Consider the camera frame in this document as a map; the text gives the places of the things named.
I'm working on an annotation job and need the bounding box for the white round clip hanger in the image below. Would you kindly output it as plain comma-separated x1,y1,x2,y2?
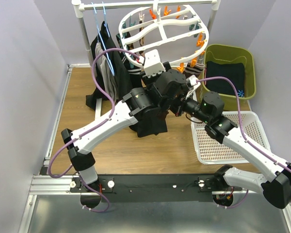
118,0,210,66

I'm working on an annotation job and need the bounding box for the brown striped sock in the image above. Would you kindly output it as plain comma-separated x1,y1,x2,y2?
182,58,205,78

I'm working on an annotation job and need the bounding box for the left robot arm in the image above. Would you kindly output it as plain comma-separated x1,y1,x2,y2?
61,69,198,192

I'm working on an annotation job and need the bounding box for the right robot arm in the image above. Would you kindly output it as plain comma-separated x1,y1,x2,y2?
183,92,291,209

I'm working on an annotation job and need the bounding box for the black hanging garment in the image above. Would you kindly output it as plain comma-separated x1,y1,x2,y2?
85,21,167,137

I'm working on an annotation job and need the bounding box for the argyle brown sock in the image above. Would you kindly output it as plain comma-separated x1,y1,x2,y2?
139,19,145,55
120,30,134,52

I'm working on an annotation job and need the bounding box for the black cloth in bin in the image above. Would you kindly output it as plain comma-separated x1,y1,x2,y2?
205,60,246,98

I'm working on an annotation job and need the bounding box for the white perforated basket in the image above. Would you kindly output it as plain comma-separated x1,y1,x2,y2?
191,111,271,165

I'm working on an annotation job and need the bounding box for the white clothes rack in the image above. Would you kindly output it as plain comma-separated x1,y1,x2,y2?
71,0,221,122

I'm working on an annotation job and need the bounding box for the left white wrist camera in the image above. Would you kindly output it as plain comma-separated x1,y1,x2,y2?
144,49,166,78

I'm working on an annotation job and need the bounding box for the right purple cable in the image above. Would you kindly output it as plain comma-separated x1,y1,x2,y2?
196,76,291,182

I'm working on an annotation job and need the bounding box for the purple cable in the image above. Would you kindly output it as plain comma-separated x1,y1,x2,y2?
46,48,146,179
196,76,291,182

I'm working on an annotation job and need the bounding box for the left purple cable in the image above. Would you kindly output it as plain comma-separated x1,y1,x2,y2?
46,48,146,179

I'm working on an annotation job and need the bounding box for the blue wire hanger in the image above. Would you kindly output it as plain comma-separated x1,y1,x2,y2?
91,1,116,76

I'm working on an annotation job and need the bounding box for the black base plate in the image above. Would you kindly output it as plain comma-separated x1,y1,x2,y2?
70,173,233,203

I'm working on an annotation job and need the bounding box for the aluminium frame rail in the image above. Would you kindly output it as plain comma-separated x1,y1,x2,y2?
18,65,73,233

